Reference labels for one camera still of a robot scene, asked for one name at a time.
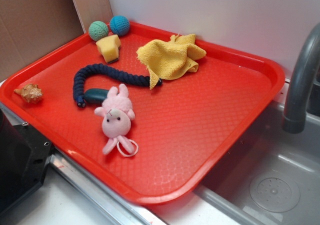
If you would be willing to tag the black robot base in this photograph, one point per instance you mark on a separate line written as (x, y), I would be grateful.
(24, 157)

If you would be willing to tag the tan conch shell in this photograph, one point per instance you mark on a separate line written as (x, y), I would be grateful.
(30, 93)

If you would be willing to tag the red plastic tray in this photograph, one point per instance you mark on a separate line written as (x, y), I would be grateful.
(182, 127)

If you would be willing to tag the pink plush bunny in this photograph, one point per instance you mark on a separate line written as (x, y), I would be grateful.
(117, 112)

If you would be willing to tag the yellow cloth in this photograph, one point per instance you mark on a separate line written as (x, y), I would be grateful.
(170, 60)

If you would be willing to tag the dark green oval object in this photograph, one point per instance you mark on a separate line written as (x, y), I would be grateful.
(95, 95)

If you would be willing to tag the yellow sponge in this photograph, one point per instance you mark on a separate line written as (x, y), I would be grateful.
(109, 47)

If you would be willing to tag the blue rubber ball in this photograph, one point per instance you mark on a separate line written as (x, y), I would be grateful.
(119, 25)

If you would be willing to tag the green rubber ball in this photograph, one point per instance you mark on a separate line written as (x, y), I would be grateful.
(98, 30)

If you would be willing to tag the grey plastic sink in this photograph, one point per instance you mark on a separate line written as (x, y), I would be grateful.
(268, 177)

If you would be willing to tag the grey toy faucet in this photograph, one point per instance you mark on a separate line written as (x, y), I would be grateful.
(303, 95)

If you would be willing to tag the brown cardboard panel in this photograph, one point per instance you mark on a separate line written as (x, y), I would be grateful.
(30, 29)

